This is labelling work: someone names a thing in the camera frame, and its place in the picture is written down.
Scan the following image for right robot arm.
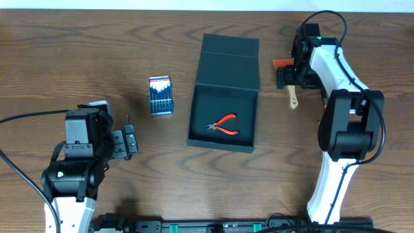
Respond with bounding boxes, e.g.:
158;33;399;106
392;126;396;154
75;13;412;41
187;21;385;225

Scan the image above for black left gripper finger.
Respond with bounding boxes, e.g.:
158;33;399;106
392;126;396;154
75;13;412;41
124;124;138;160
110;130;127;159

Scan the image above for small hammer red black handle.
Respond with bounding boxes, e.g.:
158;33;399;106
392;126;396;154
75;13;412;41
320;87;328;110

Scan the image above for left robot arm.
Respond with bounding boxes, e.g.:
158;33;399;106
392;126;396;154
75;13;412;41
41;100;138;232

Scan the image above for orange scraper wooden handle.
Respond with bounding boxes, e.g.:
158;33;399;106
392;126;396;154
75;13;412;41
272;58;298;109

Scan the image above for black open gift box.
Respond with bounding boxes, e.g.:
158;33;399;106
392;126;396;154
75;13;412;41
187;34;260;153

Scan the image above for blue precision screwdriver set case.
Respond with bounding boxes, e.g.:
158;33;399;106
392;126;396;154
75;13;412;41
149;76;174;116

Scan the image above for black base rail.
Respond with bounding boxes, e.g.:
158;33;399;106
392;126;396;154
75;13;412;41
89;212;375;233

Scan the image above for red handled pliers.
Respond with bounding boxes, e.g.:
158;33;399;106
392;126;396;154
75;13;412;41
205;113;239;136

